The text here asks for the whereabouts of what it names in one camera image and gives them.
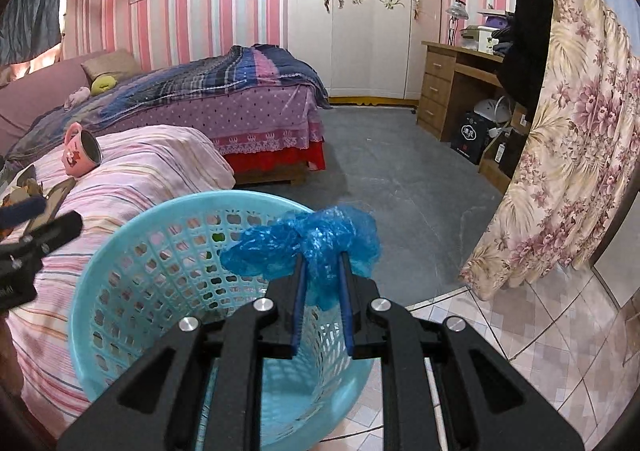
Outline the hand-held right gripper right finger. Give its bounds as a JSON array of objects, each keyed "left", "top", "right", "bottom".
[{"left": 337, "top": 253, "right": 586, "bottom": 451}]

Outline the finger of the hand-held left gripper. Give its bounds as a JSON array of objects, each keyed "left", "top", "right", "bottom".
[
  {"left": 0, "top": 210, "right": 83, "bottom": 268},
  {"left": 0, "top": 196, "right": 48, "bottom": 232}
]

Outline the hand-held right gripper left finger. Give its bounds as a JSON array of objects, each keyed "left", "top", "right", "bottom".
[{"left": 56, "top": 255, "right": 308, "bottom": 451}]

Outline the brown lumpy toy food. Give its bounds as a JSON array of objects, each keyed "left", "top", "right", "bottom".
[{"left": 0, "top": 178, "right": 45, "bottom": 209}]

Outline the blue plastic bag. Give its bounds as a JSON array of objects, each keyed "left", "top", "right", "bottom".
[{"left": 220, "top": 205, "right": 381, "bottom": 312}]

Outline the cyan plastic basket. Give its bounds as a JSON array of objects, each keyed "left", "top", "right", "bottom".
[{"left": 67, "top": 191, "right": 376, "bottom": 447}]

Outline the grey-brown phone case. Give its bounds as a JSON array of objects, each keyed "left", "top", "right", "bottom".
[{"left": 42, "top": 178, "right": 78, "bottom": 219}]

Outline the pink cartoon mug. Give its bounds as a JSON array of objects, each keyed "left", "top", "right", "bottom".
[{"left": 61, "top": 122, "right": 103, "bottom": 178}]

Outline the pink striped table cloth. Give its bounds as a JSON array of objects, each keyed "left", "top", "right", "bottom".
[{"left": 0, "top": 125, "right": 236, "bottom": 424}]

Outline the pink padded headboard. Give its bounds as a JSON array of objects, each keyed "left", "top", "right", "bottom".
[{"left": 0, "top": 54, "right": 101, "bottom": 152}]

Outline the pink plush toy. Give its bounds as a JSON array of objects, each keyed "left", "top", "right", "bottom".
[{"left": 64, "top": 86, "right": 92, "bottom": 108}]

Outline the yellow plush toy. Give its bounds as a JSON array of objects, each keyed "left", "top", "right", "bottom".
[{"left": 90, "top": 74, "right": 121, "bottom": 96}]

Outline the brown pillow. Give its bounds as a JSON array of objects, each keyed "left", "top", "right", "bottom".
[{"left": 80, "top": 48, "right": 141, "bottom": 84}]

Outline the bed with purple dotted sheet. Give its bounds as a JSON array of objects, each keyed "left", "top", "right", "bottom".
[{"left": 0, "top": 44, "right": 333, "bottom": 187}]

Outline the dark grey curtain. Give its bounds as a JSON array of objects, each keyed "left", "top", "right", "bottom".
[{"left": 0, "top": 0, "right": 66, "bottom": 67}]

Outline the black box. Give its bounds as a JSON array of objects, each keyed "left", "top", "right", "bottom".
[{"left": 450, "top": 111, "right": 493, "bottom": 164}]

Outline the purple blue plaid blanket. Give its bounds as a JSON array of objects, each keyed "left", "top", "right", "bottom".
[{"left": 5, "top": 44, "right": 333, "bottom": 167}]

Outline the cardboard box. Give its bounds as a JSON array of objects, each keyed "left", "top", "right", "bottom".
[{"left": 480, "top": 104, "right": 531, "bottom": 194}]

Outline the wooden desk with drawers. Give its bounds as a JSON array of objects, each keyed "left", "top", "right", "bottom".
[{"left": 416, "top": 40, "right": 531, "bottom": 194}]

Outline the white round appliance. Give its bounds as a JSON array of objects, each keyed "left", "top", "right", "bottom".
[{"left": 472, "top": 98, "right": 513, "bottom": 124}]

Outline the white wardrobe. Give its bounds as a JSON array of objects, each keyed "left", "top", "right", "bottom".
[{"left": 287, "top": 0, "right": 451, "bottom": 104}]

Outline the floral curtain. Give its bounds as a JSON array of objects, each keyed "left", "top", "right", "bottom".
[{"left": 460, "top": 0, "right": 640, "bottom": 302}]

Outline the white box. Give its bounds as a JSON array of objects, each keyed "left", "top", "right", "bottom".
[{"left": 460, "top": 25, "right": 506, "bottom": 54}]

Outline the desk lamp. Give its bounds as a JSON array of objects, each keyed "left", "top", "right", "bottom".
[{"left": 446, "top": 0, "right": 468, "bottom": 48}]

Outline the black coat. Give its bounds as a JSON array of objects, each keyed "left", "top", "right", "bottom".
[{"left": 500, "top": 0, "right": 553, "bottom": 104}]

